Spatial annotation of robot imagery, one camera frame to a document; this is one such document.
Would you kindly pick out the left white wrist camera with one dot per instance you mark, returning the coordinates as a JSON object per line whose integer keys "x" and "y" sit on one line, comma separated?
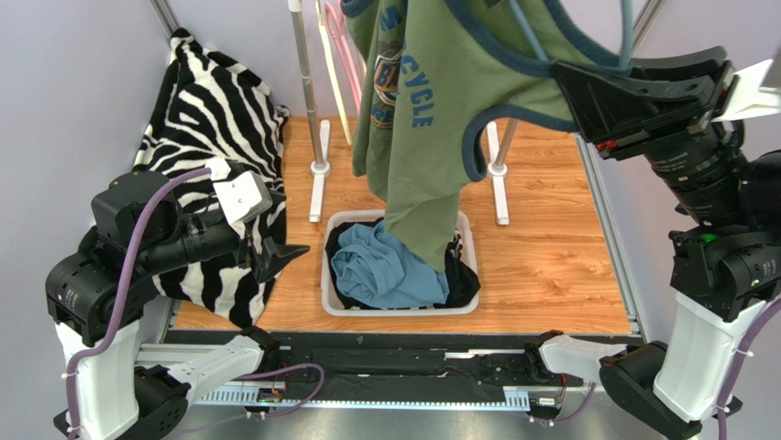
{"x": 241, "y": 193}

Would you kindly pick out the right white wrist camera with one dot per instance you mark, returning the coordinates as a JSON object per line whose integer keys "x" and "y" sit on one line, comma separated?
{"x": 755, "y": 92}

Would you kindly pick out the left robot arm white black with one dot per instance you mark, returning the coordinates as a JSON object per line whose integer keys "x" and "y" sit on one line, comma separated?
{"x": 146, "y": 225}

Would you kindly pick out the blue tank top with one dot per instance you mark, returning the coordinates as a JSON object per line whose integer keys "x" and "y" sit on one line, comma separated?
{"x": 370, "y": 266}

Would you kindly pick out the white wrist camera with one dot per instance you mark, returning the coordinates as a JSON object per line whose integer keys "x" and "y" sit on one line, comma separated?
{"x": 755, "y": 92}
{"x": 241, "y": 193}

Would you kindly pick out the metal clothes rack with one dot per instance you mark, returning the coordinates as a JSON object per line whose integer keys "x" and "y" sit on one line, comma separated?
{"x": 320, "y": 133}

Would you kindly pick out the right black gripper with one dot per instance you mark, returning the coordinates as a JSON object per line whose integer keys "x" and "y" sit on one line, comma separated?
{"x": 662, "y": 131}

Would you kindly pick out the teal plastic hanger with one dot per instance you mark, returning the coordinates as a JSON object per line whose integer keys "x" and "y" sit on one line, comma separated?
{"x": 622, "y": 30}

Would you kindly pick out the olive green tank top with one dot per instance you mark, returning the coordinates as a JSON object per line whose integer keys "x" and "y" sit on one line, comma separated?
{"x": 437, "y": 73}

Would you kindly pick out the pink plastic hanger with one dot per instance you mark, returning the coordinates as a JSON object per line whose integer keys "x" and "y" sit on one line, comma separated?
{"x": 348, "y": 55}

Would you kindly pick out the black top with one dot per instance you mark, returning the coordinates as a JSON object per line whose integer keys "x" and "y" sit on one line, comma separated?
{"x": 372, "y": 270}

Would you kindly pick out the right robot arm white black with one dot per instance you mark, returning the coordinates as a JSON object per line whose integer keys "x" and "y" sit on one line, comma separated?
{"x": 726, "y": 276}

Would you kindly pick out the white plastic laundry basket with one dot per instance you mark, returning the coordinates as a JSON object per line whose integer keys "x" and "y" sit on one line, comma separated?
{"x": 329, "y": 299}

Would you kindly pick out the cream plastic hanger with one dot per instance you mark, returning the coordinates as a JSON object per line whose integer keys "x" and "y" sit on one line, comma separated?
{"x": 330, "y": 61}

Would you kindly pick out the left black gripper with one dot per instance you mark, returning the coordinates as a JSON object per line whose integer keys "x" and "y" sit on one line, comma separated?
{"x": 273, "y": 257}

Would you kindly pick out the zebra striped blanket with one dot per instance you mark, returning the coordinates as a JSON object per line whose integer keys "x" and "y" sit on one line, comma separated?
{"x": 212, "y": 106}

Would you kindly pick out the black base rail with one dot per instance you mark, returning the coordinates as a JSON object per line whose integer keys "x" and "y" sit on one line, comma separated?
{"x": 428, "y": 371}

